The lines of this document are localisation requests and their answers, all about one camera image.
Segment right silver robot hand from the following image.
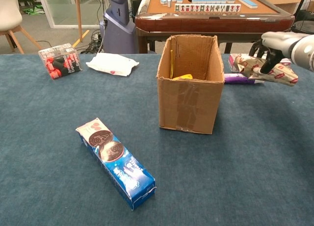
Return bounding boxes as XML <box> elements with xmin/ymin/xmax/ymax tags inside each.
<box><xmin>249</xmin><ymin>31</ymin><xmax>299</xmax><ymax>75</ymax></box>

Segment beige snack bag red print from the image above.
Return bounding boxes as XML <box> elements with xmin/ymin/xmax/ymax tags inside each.
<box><xmin>233</xmin><ymin>53</ymin><xmax>299</xmax><ymax>87</ymax></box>

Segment yellow tape measure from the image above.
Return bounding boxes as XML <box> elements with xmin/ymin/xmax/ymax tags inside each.
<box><xmin>170</xmin><ymin>49</ymin><xmax>194</xmax><ymax>80</ymax></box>

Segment white floral toothpaste box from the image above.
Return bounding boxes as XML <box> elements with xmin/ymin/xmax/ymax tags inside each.
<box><xmin>228</xmin><ymin>53</ymin><xmax>292</xmax><ymax>74</ymax></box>

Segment open cardboard box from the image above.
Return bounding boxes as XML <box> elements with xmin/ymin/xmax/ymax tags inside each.
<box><xmin>156</xmin><ymin>34</ymin><xmax>225</xmax><ymax>135</ymax></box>

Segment blue cookie package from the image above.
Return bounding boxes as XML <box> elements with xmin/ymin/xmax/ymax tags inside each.
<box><xmin>75</xmin><ymin>117</ymin><xmax>157</xmax><ymax>211</ymax></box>

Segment red black clear pack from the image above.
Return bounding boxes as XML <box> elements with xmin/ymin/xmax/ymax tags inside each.
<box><xmin>38</xmin><ymin>43</ymin><xmax>83</xmax><ymax>80</ymax></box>

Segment chrome stool black seat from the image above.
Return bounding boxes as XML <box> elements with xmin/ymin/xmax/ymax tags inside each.
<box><xmin>290</xmin><ymin>20</ymin><xmax>314</xmax><ymax>36</ymax></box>

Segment long blue-backed mahjong tile row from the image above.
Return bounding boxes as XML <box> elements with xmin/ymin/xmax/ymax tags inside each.
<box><xmin>234</xmin><ymin>0</ymin><xmax>259</xmax><ymax>9</ymax></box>

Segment purple white tube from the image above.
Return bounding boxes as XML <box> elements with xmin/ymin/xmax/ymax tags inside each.
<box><xmin>224</xmin><ymin>73</ymin><xmax>265</xmax><ymax>85</ymax></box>

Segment brown mahjong table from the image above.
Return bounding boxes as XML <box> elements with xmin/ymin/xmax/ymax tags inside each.
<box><xmin>134</xmin><ymin>0</ymin><xmax>295</xmax><ymax>54</ymax></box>

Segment face-up mahjong tile row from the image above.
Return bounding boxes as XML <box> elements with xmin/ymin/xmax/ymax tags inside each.
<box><xmin>174</xmin><ymin>3</ymin><xmax>241</xmax><ymax>13</ymax></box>

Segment short blue-backed mahjong tile row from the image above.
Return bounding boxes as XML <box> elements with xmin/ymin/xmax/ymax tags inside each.
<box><xmin>191</xmin><ymin>0</ymin><xmax>228</xmax><ymax>4</ymax></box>

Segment white tissue pack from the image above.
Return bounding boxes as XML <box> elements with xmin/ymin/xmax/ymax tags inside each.
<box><xmin>85</xmin><ymin>52</ymin><xmax>140</xmax><ymax>77</ymax></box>

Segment wooden pole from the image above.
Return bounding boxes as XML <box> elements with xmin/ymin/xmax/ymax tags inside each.
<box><xmin>75</xmin><ymin>0</ymin><xmax>84</xmax><ymax>43</ymax></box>

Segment blue felt table cover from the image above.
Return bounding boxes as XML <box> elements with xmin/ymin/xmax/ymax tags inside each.
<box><xmin>0</xmin><ymin>53</ymin><xmax>314</xmax><ymax>226</ymax></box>

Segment green cloth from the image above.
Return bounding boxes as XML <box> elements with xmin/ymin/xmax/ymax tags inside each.
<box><xmin>23</xmin><ymin>5</ymin><xmax>45</xmax><ymax>16</ymax></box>

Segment white chair wooden legs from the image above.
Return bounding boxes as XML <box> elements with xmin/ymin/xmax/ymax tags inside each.
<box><xmin>0</xmin><ymin>0</ymin><xmax>42</xmax><ymax>54</ymax></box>

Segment grey-blue robot pedestal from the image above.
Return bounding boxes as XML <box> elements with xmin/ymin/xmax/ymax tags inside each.
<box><xmin>99</xmin><ymin>0</ymin><xmax>138</xmax><ymax>54</ymax></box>

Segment black cable bundle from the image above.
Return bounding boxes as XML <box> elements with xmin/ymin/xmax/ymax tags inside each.
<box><xmin>80</xmin><ymin>31</ymin><xmax>105</xmax><ymax>54</ymax></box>

